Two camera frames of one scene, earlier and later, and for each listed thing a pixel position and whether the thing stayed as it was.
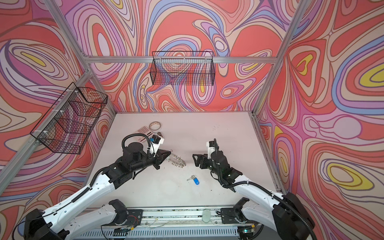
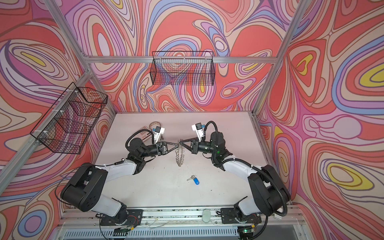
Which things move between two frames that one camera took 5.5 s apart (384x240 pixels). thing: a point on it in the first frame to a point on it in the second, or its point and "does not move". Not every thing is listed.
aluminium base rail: x=172 y=223 does not move
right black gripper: x=201 y=157 to x=195 y=145
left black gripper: x=160 y=157 to x=162 y=149
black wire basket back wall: x=183 y=68 does not move
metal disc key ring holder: x=176 y=160 to x=180 y=153
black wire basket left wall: x=68 y=125 does not move
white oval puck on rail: x=206 y=215 does not move
